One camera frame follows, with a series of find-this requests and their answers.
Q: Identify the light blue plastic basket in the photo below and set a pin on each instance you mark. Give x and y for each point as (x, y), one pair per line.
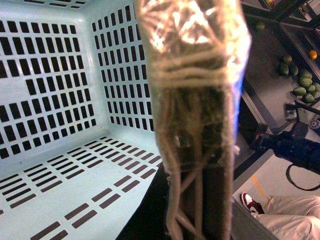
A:
(77, 146)

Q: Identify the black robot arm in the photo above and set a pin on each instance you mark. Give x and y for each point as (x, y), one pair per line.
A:
(301, 152)

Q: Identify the maroon white sneaker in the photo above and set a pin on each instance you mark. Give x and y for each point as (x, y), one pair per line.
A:
(250, 204)

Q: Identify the lone green avocado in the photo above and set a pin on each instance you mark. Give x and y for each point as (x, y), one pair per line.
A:
(259, 26)

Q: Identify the green avocado pile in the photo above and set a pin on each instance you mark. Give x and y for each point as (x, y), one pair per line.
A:
(306, 88)

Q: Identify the beige trouser leg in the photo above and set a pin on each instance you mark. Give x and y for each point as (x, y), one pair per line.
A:
(290, 217)

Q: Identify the orange fruit far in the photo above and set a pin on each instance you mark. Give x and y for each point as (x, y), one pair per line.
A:
(313, 54)

